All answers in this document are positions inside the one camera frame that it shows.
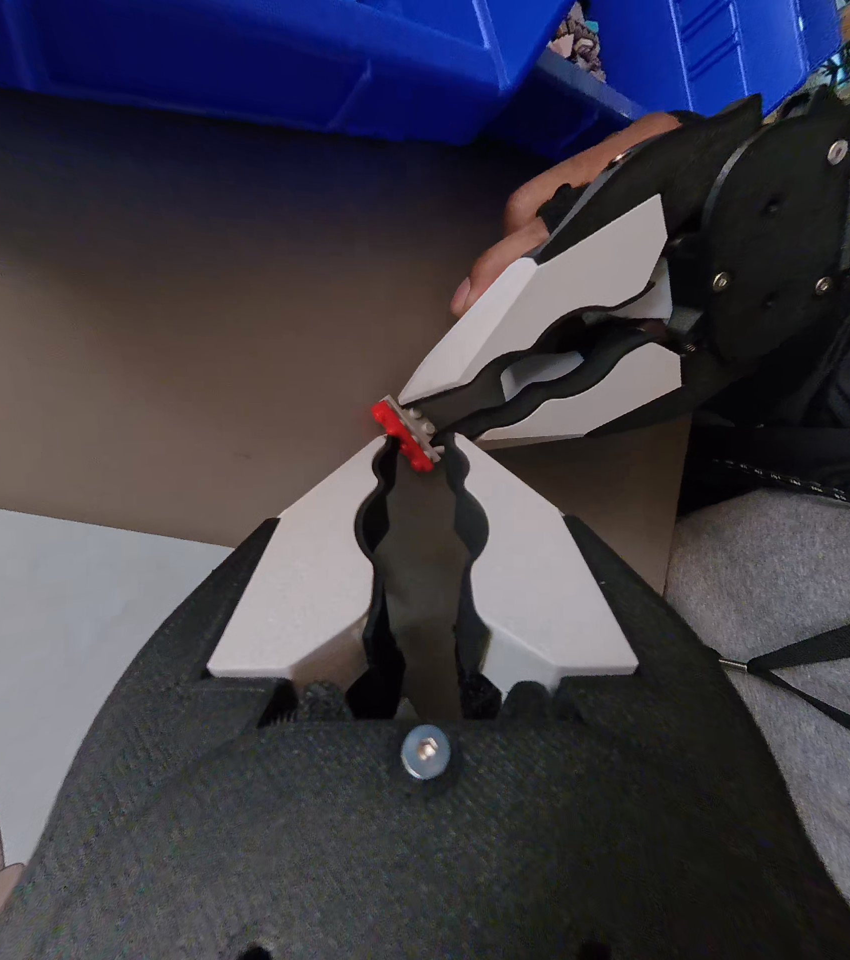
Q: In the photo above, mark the person's black hoodie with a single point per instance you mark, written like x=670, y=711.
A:
x=844, y=390

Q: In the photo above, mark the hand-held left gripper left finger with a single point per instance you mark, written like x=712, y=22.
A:
x=297, y=600

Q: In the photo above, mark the red toy plate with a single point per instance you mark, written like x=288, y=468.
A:
x=398, y=435

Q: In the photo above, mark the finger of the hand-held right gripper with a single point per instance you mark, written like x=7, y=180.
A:
x=545, y=315
x=604, y=397

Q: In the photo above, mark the pile of toy bricks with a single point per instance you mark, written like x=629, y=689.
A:
x=582, y=37

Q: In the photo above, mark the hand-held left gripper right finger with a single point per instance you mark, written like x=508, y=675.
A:
x=545, y=600

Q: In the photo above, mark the open instruction booklet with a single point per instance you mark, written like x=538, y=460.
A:
x=57, y=637

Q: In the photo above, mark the person's right hand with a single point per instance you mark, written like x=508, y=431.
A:
x=515, y=247

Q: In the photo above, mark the blue plastic bin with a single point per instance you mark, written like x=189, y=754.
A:
x=575, y=105
x=245, y=67

